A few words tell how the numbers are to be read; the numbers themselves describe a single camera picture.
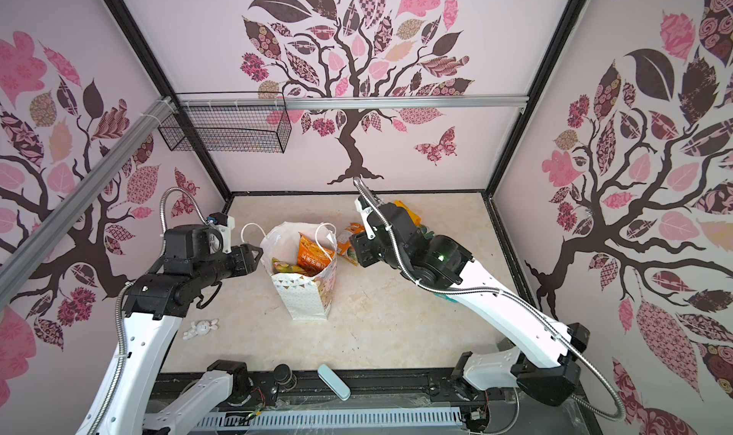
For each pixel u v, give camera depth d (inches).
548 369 15.2
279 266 31.2
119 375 14.9
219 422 27.4
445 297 35.0
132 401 14.9
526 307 15.6
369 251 21.7
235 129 47.9
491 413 27.8
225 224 24.0
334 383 28.2
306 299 29.3
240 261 23.3
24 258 19.8
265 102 36.0
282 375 26.6
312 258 33.1
